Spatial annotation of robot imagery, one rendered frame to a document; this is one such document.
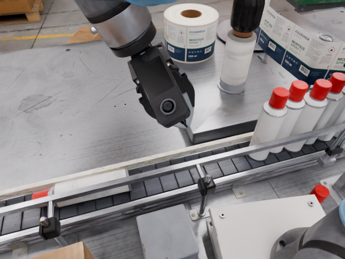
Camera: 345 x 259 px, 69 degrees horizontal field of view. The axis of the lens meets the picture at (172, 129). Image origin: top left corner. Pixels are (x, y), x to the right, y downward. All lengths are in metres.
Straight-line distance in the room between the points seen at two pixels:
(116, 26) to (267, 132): 0.40
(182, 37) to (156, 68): 0.59
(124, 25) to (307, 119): 0.46
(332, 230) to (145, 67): 0.32
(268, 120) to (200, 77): 0.40
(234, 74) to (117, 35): 0.53
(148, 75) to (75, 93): 0.64
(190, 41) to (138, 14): 0.61
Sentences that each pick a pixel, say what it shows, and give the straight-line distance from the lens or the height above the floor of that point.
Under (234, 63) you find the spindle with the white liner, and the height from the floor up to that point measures 0.99.
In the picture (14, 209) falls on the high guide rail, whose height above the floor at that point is 0.96.
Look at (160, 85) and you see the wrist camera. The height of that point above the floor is 1.19.
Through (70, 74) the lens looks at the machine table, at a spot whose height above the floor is 0.83.
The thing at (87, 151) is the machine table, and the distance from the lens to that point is 0.77.
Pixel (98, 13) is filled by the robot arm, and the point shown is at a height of 1.28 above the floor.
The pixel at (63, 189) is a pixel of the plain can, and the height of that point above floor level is 0.93.
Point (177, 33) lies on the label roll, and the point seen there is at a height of 0.99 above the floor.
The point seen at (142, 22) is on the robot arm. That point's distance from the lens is 0.35.
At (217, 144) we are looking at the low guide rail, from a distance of 0.65.
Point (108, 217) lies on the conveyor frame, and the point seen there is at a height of 0.86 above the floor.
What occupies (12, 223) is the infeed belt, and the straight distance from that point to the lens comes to 0.66.
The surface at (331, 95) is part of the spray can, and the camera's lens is 0.67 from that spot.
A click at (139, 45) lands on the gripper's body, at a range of 0.36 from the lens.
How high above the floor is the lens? 1.40
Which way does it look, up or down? 47 degrees down
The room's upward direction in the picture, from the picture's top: straight up
